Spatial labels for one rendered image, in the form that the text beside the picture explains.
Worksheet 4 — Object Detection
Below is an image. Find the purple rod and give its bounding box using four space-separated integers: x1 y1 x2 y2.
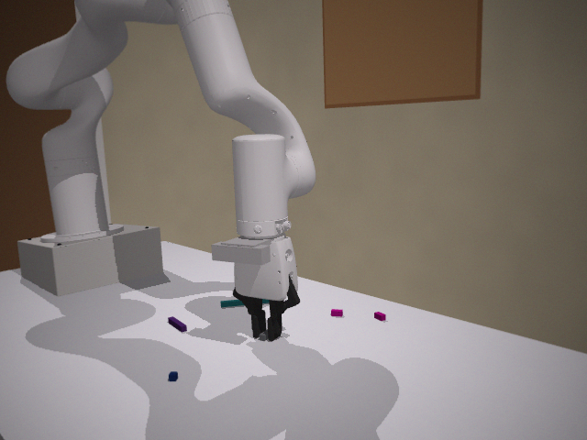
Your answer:
168 317 187 332

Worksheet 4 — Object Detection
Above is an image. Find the teal rectangular rod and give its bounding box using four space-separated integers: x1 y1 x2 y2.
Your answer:
220 299 269 307

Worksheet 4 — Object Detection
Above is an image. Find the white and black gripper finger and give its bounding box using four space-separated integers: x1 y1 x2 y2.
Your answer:
268 276 300 341
233 288 266 338

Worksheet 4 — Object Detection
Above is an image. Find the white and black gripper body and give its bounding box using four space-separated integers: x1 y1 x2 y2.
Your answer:
234 233 298 301

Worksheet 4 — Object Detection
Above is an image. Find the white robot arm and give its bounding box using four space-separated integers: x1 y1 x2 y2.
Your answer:
6 0 316 266

